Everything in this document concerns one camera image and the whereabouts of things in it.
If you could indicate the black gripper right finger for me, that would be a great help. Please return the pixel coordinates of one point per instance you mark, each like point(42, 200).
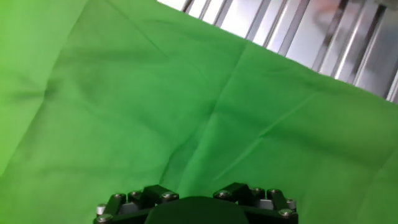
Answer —
point(267, 202)

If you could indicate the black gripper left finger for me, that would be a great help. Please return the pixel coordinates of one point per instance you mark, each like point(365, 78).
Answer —
point(124, 202)

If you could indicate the green cloth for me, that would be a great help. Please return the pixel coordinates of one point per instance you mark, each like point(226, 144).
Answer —
point(124, 93)

